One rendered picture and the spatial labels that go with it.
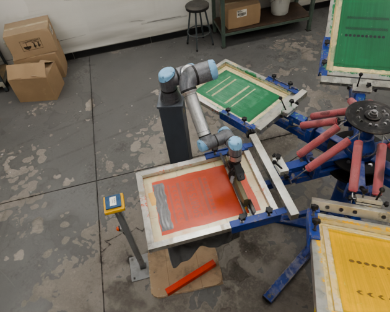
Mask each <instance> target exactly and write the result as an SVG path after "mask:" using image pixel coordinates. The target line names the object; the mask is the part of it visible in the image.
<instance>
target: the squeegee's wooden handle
mask: <svg viewBox="0 0 390 312"><path fill-rule="evenodd" d="M225 159H226V166H227V161H228V160H229V158H228V157H226V158H225ZM227 168H228V167H227ZM228 170H229V169H228ZM229 172H230V171H229ZM234 176H235V178H234V179H233V180H234V181H233V182H234V185H235V187H236V190H237V192H238V194H239V197H240V199H241V201H242V203H243V206H244V207H246V206H248V197H247V195H246V193H245V190H244V188H243V185H242V183H241V181H238V180H237V178H236V175H234Z"/></svg>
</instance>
